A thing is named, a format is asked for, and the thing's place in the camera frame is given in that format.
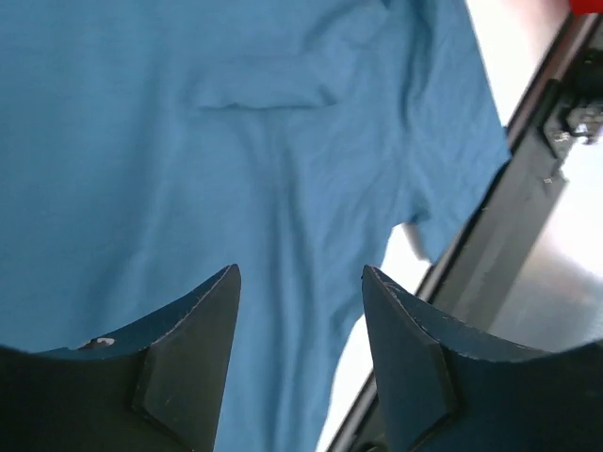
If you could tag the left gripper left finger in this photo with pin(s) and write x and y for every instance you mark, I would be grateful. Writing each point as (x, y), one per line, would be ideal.
(153, 385)

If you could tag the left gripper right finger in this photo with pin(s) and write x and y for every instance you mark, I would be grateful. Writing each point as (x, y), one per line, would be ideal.
(445, 386)

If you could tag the blue t shirt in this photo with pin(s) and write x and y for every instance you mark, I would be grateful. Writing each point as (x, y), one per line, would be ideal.
(147, 144)

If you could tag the red plastic bin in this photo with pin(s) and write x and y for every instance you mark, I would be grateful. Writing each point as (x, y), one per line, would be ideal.
(580, 7)

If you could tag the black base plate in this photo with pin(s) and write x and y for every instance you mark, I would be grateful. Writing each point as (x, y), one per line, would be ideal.
(528, 268)

